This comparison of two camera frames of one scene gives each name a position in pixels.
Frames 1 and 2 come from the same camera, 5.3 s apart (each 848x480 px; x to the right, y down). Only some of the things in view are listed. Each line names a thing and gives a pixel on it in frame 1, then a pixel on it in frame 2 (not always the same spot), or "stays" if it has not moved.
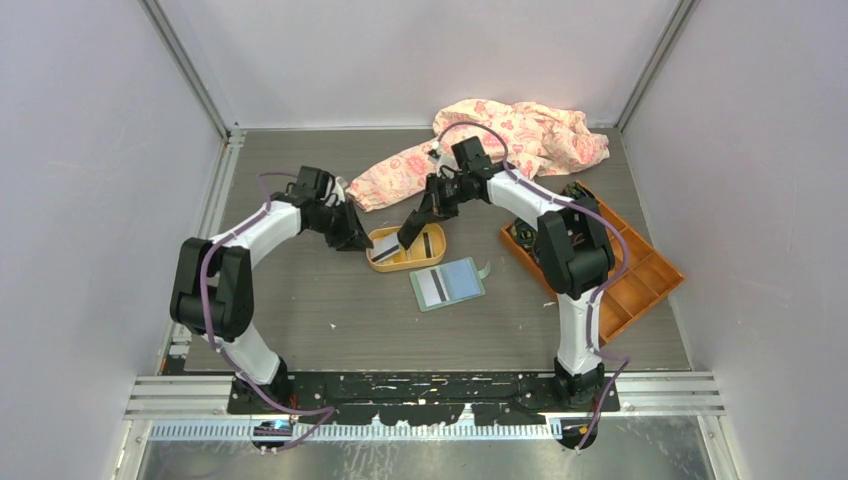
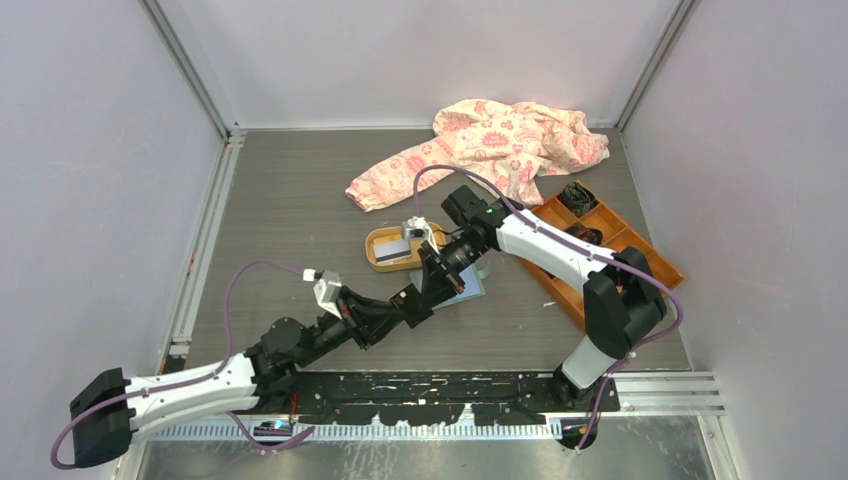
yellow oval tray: x=428 y=246 stays
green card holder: x=446 y=284 stays
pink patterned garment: x=536 y=139 stays
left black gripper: x=360 y=241 -> x=365 y=319
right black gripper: x=433 y=205 -> x=437 y=286
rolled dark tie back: x=579 y=195 stays
